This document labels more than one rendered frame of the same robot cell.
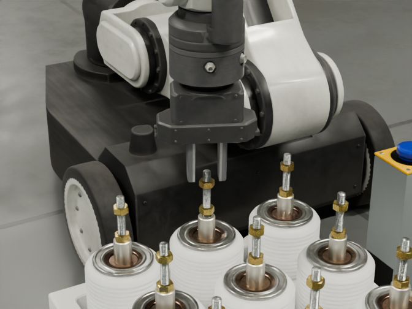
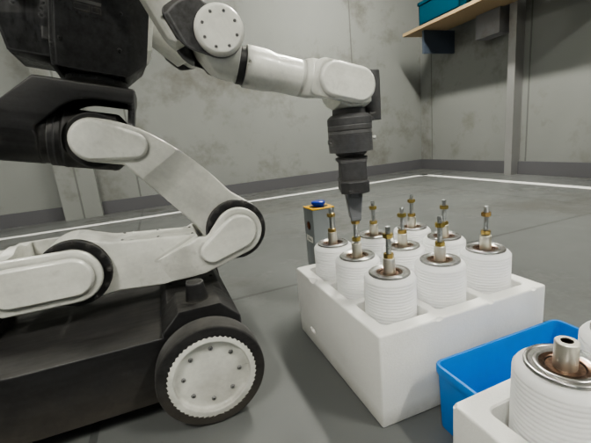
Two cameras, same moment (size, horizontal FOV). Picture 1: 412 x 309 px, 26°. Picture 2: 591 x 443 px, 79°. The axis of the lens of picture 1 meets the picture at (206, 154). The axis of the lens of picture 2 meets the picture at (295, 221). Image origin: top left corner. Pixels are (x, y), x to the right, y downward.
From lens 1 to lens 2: 129 cm
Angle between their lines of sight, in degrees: 76
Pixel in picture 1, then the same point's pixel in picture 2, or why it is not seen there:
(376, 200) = (318, 232)
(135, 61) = (91, 271)
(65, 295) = (381, 329)
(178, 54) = (366, 132)
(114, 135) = (118, 333)
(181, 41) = (367, 123)
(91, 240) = (215, 387)
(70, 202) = (172, 382)
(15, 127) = not seen: outside the picture
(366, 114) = not seen: hidden behind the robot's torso
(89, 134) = (101, 347)
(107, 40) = (18, 284)
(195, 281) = not seen: hidden behind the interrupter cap
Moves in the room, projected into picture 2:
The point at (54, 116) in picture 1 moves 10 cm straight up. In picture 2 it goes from (30, 372) to (14, 318)
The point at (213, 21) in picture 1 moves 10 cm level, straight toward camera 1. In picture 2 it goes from (376, 106) to (429, 101)
